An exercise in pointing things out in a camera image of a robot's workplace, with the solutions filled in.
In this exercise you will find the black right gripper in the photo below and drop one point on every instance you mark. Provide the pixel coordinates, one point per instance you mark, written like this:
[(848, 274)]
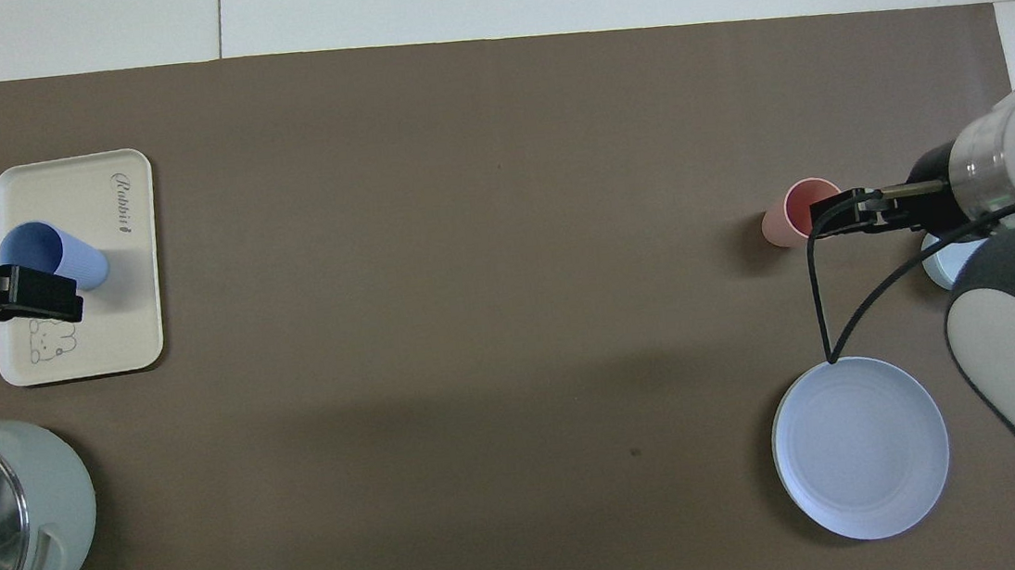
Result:
[(936, 188)]

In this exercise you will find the brown table mat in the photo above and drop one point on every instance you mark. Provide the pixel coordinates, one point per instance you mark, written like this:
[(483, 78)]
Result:
[(488, 277)]

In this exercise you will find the pink plastic cup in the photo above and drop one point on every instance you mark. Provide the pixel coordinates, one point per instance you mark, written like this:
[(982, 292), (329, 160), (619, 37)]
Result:
[(790, 216)]

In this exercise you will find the blue round plate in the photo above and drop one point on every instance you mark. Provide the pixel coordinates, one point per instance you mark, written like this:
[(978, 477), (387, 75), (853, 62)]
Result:
[(860, 446)]

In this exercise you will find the cream rabbit print tray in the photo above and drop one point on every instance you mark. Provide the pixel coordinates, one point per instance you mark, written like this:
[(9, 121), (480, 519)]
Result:
[(119, 313)]

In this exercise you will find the light blue bowl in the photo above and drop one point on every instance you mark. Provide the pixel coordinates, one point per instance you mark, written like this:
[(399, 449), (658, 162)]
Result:
[(948, 266)]

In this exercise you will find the blue plastic cup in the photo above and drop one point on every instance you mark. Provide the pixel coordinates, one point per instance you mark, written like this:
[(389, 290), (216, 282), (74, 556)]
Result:
[(76, 257)]

